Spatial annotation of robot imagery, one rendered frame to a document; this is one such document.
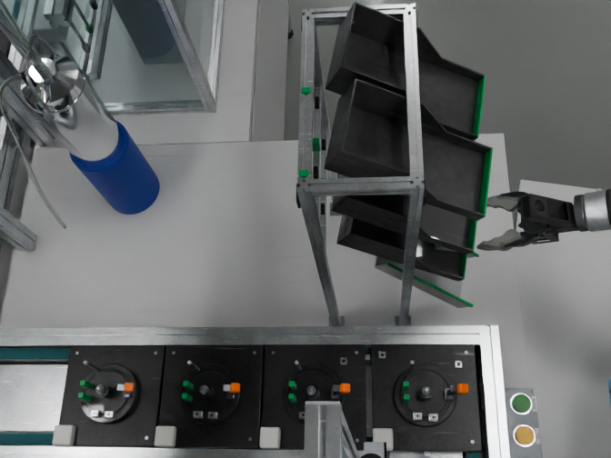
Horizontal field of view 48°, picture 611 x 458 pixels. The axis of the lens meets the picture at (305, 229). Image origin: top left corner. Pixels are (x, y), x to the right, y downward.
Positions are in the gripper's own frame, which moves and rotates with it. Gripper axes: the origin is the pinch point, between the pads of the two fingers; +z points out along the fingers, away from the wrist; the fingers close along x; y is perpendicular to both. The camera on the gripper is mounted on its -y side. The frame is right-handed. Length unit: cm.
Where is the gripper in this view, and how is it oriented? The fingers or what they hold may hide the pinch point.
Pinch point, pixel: (479, 224)
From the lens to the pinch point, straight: 143.9
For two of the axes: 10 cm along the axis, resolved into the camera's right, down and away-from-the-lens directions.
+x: 0.3, -9.5, 3.1
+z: -8.5, 1.4, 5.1
